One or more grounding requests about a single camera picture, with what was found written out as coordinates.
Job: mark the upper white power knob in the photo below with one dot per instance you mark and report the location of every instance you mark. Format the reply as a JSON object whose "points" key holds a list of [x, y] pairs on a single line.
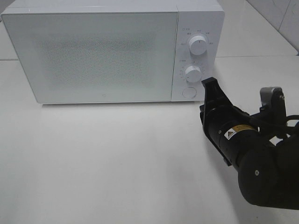
{"points": [[198, 44]]}

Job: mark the white timer knob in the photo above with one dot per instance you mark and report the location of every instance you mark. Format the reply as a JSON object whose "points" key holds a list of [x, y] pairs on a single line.
{"points": [[193, 74]]}

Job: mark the white microwave door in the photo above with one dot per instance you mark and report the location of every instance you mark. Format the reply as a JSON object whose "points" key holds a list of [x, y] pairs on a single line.
{"points": [[95, 58]]}

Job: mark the round white door button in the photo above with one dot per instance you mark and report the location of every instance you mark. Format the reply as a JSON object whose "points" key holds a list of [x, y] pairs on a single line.
{"points": [[189, 92]]}

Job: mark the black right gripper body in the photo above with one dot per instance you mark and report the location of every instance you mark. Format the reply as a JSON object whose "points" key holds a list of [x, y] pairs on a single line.
{"points": [[228, 127]]}

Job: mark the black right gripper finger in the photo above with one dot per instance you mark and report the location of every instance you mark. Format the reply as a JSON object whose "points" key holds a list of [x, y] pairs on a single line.
{"points": [[214, 95]]}

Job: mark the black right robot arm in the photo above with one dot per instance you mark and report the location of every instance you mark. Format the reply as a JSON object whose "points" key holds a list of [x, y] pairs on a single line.
{"points": [[262, 148]]}

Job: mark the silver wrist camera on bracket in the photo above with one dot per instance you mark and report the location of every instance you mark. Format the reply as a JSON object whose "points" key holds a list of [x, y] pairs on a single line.
{"points": [[272, 98]]}

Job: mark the white microwave oven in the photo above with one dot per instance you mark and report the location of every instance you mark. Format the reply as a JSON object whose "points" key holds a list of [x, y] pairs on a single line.
{"points": [[194, 17]]}

